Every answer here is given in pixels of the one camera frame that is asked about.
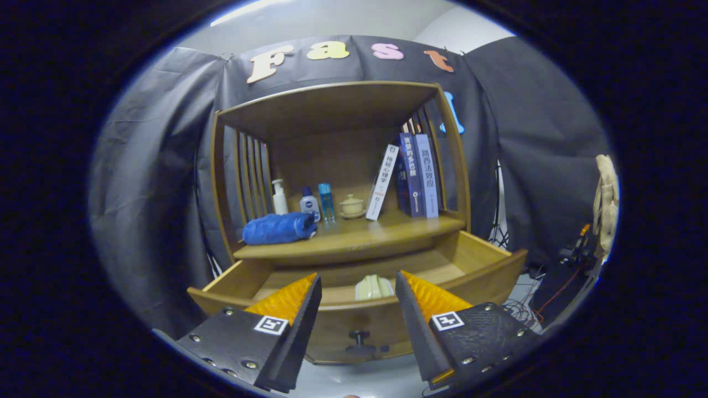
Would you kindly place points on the white pump bottle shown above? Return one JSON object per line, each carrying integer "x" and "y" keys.
{"x": 280, "y": 202}

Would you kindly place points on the pale green scrub brush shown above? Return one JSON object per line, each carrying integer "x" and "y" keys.
{"x": 373, "y": 288}

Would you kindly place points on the clear blue bottle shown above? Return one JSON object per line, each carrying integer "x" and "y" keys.
{"x": 327, "y": 203}

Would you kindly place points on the grey-blue book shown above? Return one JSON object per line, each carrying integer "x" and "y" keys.
{"x": 427, "y": 177}

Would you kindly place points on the wooden cabinet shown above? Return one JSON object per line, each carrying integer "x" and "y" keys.
{"x": 326, "y": 108}

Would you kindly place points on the wooden drawer with black knob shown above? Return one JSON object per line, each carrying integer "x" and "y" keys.
{"x": 354, "y": 315}

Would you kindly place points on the beige lidded teacup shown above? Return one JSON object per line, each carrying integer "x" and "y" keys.
{"x": 352, "y": 207}

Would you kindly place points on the white book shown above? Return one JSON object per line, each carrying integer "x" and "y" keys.
{"x": 381, "y": 185}

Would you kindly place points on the dark blue book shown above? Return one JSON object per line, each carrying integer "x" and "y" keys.
{"x": 410, "y": 177}

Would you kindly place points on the black device with orange tip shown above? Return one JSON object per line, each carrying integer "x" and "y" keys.
{"x": 578, "y": 251}

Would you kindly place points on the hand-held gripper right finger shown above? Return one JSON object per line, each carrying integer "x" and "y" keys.
{"x": 417, "y": 331}

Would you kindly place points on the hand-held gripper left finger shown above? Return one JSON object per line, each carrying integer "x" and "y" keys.
{"x": 298, "y": 337}

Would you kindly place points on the wooden countertop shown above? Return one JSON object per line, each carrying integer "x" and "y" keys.
{"x": 376, "y": 232}

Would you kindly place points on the beige cloth bag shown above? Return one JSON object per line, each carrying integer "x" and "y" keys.
{"x": 607, "y": 199}

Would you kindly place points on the blue folded towel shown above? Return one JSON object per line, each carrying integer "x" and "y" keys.
{"x": 276, "y": 228}

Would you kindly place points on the white bottle with blue cap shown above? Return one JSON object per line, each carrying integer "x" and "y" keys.
{"x": 309, "y": 205}

